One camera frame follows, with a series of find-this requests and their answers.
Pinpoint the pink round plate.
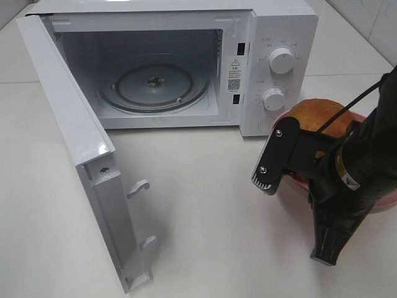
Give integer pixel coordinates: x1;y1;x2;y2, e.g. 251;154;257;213
270;111;396;214

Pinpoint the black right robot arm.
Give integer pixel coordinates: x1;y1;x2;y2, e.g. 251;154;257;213
252;71;396;266

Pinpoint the burger with brown bun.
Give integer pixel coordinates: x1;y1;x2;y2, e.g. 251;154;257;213
288;98;355;178

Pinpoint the lower white timer knob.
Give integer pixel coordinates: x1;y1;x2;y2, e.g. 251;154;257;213
262;88;285;111

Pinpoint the upper white control knob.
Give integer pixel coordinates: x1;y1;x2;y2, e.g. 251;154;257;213
269;45;295;75

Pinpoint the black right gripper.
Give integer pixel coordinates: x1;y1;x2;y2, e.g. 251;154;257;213
251;117;369;266

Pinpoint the white microwave oven body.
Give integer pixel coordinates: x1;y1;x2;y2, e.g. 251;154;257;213
23;1;318;137

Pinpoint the white microwave door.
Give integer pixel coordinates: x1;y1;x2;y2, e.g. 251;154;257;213
17;15;157;293

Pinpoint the glass microwave turntable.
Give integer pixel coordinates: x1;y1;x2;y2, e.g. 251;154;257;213
98;53;210;114

